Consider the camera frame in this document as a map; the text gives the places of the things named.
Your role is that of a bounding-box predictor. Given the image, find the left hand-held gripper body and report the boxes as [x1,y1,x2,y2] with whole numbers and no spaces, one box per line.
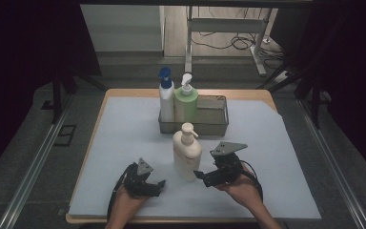
[123,157,160,198]

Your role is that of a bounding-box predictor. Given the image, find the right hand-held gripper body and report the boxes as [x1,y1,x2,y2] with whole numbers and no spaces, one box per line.
[210,141,248,187]

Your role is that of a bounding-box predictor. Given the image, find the cream pump bottle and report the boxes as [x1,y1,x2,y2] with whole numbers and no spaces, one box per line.
[172,122,203,182]

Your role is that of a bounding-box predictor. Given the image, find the grey metal mesh basket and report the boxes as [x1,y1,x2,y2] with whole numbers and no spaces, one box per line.
[157,94,230,137]

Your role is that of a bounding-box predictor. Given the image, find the green pump bottle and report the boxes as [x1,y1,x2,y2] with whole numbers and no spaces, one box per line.
[173,73,199,123]

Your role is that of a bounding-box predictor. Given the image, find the white bottle with blue cap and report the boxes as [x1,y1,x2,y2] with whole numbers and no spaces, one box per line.
[157,66,175,123]

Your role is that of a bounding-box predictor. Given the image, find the person's left hand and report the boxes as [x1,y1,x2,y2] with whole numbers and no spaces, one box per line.
[112,185,151,212]

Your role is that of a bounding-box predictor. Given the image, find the person's right hand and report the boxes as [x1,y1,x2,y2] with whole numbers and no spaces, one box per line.
[215,173,262,208]

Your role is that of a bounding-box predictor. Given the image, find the white table sheet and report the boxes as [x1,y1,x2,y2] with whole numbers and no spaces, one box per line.
[68,95,322,220]

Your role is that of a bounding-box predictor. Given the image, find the white power strip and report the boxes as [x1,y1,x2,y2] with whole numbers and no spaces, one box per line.
[274,71,293,84]

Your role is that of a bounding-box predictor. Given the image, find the black metal stand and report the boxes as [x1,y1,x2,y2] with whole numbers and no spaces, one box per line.
[256,15,333,130]
[51,68,109,125]

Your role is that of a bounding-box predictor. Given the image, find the white cabinet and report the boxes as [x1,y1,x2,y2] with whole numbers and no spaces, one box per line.
[80,4,166,52]

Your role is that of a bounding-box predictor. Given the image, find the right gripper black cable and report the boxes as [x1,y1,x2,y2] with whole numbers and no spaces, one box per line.
[238,159,264,203]

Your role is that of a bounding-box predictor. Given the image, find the aluminium floor rail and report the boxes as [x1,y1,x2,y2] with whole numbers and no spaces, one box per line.
[296,98,366,229]
[0,94,74,229]

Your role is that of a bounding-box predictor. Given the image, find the black floor cables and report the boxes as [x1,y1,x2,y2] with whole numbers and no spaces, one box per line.
[192,30,284,70]

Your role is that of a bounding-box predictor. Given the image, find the white metal desk frame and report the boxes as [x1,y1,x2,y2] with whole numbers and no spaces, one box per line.
[184,6,273,77]

